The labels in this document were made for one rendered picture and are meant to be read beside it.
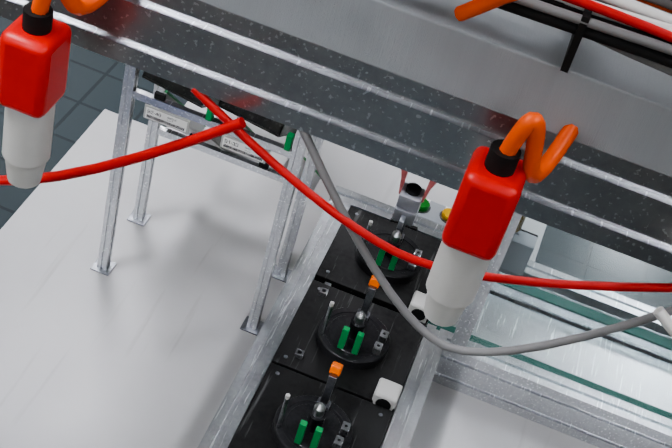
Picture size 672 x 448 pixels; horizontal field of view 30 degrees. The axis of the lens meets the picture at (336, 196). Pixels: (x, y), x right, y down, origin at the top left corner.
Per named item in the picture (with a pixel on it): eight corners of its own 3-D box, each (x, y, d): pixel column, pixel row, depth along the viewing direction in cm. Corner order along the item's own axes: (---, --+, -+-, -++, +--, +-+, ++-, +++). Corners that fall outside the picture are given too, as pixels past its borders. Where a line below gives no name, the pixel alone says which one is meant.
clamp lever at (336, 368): (320, 397, 221) (333, 360, 219) (330, 401, 221) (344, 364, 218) (315, 405, 218) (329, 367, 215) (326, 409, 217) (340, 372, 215)
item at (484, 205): (445, 228, 114) (521, 29, 100) (528, 259, 113) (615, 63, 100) (408, 322, 104) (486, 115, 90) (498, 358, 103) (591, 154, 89)
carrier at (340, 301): (310, 286, 248) (324, 240, 240) (424, 330, 246) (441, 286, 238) (269, 367, 230) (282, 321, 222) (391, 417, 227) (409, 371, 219)
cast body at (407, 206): (399, 199, 251) (407, 173, 247) (419, 207, 251) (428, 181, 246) (388, 225, 245) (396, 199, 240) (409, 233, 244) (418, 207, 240)
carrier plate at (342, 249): (348, 212, 268) (350, 204, 267) (453, 252, 266) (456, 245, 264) (313, 281, 249) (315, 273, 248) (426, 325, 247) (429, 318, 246)
